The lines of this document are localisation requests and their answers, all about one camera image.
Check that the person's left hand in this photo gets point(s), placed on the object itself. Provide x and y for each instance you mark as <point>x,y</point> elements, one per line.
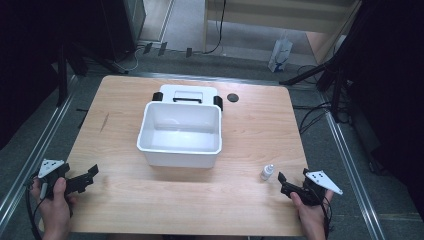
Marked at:
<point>55,210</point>

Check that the black tape strip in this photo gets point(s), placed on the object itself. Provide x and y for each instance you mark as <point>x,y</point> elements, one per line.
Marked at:
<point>189,52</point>
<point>147,48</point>
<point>162,48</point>

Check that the white plastic storage box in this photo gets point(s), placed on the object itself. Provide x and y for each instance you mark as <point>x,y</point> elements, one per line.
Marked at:
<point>181,133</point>

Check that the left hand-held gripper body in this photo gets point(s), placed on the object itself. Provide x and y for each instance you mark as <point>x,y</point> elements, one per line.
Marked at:
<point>50,173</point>

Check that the metal floor rail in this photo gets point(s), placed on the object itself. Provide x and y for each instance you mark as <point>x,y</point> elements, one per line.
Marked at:
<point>350,166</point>
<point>36,150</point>

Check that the white and blue bag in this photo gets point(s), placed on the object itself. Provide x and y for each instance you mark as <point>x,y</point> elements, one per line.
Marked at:
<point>280,53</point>

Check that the black metal stand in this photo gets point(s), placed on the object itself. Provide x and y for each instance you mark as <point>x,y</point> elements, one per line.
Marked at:
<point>336,86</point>
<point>62,76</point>

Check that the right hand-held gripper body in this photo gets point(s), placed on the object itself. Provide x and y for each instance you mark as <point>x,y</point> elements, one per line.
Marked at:
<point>315,186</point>

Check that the black round table grommet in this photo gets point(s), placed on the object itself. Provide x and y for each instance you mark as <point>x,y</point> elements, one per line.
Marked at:
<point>232,97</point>

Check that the person's right hand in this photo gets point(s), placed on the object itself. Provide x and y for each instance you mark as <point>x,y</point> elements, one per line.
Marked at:
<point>311,216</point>

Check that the white box lid black latches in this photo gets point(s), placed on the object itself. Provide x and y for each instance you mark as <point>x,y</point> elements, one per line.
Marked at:
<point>186,93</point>

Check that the dark cabinet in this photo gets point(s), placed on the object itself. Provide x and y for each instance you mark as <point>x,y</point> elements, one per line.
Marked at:
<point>130,23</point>

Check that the small white plastic bottle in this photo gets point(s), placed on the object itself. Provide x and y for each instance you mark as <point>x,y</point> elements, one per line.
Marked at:
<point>267,172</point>

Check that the light wooden furniture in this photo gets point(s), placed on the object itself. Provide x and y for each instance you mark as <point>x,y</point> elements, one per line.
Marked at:
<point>276,16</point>

